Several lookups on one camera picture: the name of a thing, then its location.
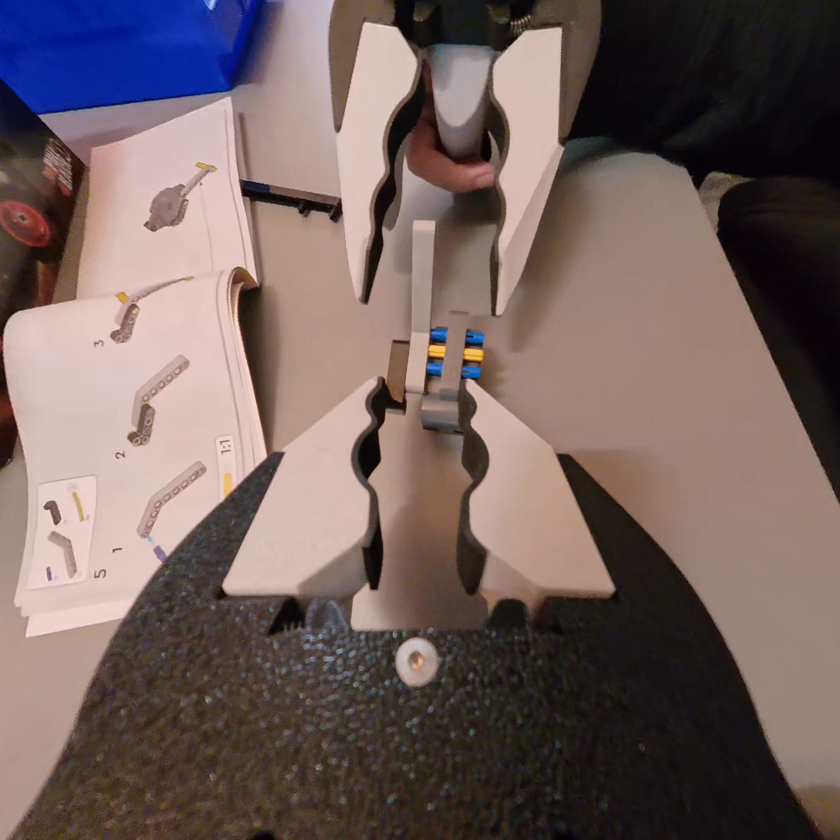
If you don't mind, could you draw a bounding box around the black toy brick beam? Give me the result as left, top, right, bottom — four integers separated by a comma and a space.
239, 178, 343, 222

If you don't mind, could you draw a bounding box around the black toy car box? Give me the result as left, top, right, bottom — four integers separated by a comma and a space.
0, 79, 89, 468

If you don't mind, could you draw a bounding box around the open instruction booklet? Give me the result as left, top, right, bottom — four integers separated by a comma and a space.
3, 97, 269, 639

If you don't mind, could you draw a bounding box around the person's dark clothing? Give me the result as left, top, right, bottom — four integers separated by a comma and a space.
567, 0, 840, 503

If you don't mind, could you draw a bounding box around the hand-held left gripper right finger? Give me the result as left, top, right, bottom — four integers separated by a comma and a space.
459, 379, 616, 599

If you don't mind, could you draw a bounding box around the person's right hand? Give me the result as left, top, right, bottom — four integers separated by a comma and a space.
407, 121, 496, 193

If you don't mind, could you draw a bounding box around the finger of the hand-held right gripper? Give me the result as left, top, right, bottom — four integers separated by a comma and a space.
489, 26, 567, 316
335, 23, 424, 304

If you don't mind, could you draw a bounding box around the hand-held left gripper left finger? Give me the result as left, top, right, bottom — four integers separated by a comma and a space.
222, 377, 385, 599

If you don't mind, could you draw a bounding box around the grey toy brick assembly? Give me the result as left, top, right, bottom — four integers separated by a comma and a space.
387, 220, 488, 435

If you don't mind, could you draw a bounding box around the blue plastic bin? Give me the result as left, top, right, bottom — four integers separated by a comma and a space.
0, 0, 266, 116

